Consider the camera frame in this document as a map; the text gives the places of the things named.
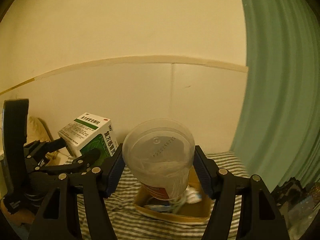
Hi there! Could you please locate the white plush toy blue star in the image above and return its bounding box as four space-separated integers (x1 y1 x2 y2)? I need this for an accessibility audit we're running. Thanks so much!
184 186 202 204

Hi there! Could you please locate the grey white checkered bedsheet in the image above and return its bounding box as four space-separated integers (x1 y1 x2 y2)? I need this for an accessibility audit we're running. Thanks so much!
77 152 248 239

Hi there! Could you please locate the clear plastic cup container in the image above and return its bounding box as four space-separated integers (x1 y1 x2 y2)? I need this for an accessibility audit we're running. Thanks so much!
122 119 195 200

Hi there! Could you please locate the dark clutter pile bedside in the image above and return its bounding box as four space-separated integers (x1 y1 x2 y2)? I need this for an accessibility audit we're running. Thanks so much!
271 177 319 239

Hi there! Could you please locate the brown cardboard box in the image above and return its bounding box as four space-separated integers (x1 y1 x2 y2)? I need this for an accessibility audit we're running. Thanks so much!
133 168 213 225

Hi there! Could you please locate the beige pillow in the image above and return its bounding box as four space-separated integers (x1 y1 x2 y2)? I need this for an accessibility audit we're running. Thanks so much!
27 116 51 144

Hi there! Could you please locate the green white medicine box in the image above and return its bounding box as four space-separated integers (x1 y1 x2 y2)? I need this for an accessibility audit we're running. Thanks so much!
58 113 118 166

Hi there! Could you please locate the teal green curtain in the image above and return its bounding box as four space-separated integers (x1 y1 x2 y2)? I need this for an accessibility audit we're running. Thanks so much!
231 0 319 190

